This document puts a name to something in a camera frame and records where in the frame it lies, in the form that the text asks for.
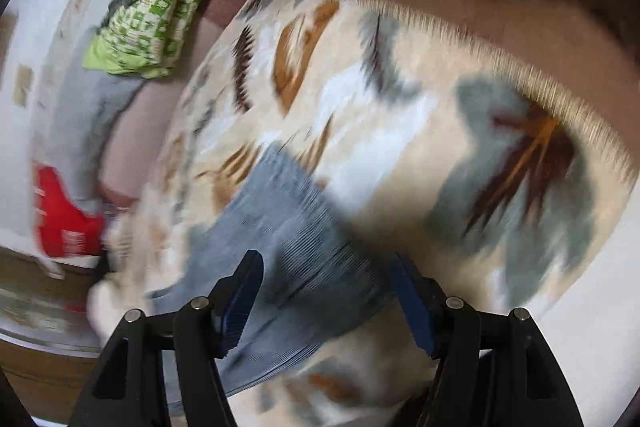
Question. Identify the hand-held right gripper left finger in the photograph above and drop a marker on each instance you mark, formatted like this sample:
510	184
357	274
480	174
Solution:
241	307

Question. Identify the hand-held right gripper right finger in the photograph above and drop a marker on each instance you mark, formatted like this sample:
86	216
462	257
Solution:
416	307

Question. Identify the blue denim pants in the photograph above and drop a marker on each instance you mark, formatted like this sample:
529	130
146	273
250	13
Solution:
300	257

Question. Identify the cream leaf-print plush blanket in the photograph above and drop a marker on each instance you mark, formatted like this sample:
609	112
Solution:
400	132

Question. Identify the pink bed sheet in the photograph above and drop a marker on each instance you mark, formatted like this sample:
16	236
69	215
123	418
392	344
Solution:
145	132

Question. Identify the red paper bag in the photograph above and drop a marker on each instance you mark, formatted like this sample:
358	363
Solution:
60	217

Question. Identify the wooden cabinet with glass doors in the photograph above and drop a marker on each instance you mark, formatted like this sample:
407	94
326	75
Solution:
40	372

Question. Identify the grey quilted pillow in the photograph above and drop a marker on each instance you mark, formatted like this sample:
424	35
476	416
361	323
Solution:
85	117

